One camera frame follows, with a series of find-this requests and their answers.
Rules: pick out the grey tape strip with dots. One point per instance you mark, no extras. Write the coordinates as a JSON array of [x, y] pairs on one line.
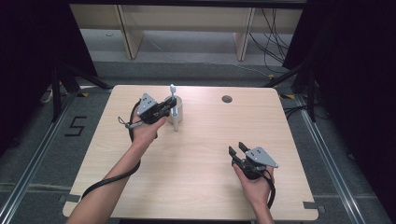
[[310, 205], [69, 198]]

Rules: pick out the person's right hand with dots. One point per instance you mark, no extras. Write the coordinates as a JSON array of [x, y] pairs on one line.
[[257, 189]]

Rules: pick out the yellow and black tape strip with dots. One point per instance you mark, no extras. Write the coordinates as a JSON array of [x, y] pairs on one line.
[[271, 76], [287, 96]]

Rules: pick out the white cup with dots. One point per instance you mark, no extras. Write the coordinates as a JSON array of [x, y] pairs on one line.
[[179, 116]]

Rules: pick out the black metal stand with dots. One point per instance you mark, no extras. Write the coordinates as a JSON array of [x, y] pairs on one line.
[[56, 93], [311, 93]]

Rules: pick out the light blue toothbrush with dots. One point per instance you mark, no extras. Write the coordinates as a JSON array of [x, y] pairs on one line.
[[173, 90]]

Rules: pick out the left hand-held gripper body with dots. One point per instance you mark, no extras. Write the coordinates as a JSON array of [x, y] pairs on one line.
[[148, 107]]

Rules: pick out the dark curtain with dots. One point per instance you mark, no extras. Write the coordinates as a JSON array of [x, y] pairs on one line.
[[31, 46], [358, 77]]

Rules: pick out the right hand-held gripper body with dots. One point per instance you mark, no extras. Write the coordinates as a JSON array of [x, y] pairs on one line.
[[260, 157]]

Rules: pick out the aluminium floor rail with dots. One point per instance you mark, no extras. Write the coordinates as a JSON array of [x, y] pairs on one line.
[[31, 168], [330, 161]]

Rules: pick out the light wooden furniture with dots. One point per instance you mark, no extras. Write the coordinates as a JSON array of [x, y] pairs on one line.
[[186, 17]]

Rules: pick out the person's left hand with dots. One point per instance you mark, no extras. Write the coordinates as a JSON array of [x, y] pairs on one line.
[[144, 133]]

